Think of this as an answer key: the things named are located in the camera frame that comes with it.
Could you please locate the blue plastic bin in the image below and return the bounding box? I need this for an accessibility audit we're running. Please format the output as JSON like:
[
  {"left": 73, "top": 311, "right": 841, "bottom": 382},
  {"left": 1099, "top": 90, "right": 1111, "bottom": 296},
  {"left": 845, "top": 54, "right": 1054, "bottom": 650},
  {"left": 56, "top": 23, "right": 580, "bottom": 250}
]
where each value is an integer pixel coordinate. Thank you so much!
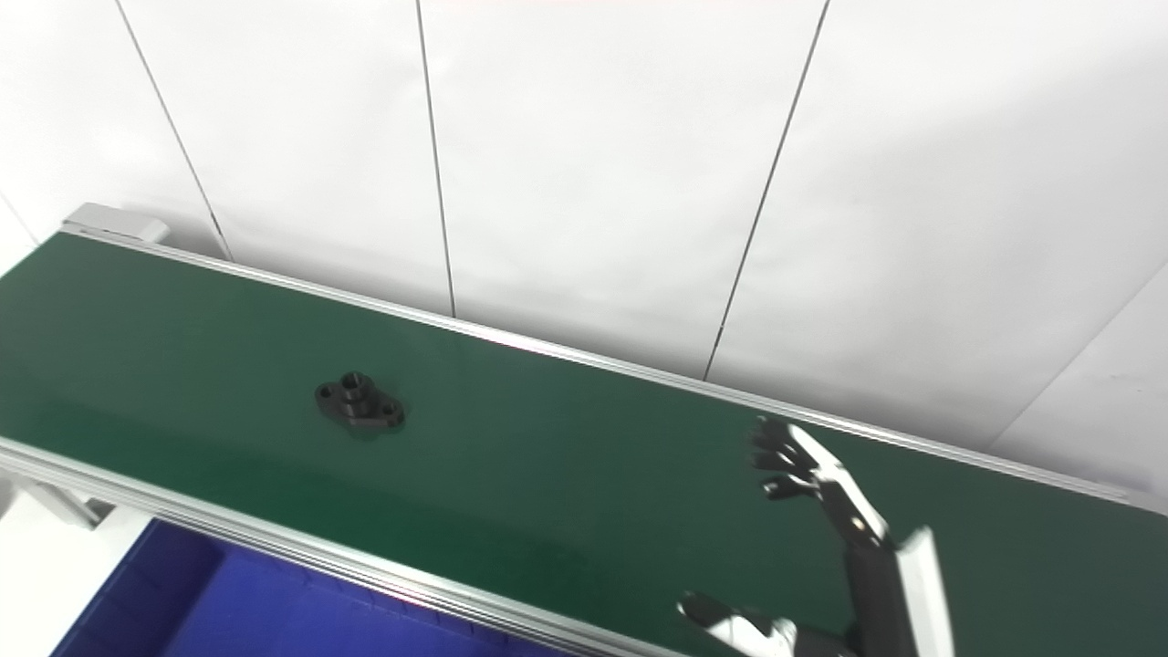
[{"left": 49, "top": 517, "right": 585, "bottom": 657}]

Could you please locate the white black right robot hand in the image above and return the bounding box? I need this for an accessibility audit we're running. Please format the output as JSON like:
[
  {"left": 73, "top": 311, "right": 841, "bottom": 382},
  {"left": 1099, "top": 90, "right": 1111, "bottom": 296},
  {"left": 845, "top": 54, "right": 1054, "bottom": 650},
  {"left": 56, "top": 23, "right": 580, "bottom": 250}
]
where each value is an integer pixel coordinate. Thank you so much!
[{"left": 677, "top": 416, "right": 955, "bottom": 657}]

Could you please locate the green conveyor belt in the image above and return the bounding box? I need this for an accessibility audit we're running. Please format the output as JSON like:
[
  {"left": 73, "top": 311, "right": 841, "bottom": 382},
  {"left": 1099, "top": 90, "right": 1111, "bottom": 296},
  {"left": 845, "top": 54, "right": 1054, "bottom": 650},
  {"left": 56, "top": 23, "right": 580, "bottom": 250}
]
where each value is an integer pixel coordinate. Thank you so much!
[{"left": 0, "top": 202, "right": 1168, "bottom": 657}]

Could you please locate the grey conveyor support bracket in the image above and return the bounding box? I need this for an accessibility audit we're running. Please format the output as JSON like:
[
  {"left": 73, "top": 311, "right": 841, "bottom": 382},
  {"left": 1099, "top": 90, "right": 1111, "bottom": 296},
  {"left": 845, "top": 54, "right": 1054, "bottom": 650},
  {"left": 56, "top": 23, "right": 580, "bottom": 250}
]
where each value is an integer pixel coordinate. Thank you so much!
[{"left": 0, "top": 473, "right": 112, "bottom": 531}]

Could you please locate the black flanged metal part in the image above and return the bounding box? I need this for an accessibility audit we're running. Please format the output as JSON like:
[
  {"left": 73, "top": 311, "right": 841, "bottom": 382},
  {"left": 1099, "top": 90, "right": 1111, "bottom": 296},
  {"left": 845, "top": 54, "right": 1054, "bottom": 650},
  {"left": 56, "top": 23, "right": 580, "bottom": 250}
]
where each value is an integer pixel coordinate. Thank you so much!
[{"left": 314, "top": 370, "right": 407, "bottom": 436}]

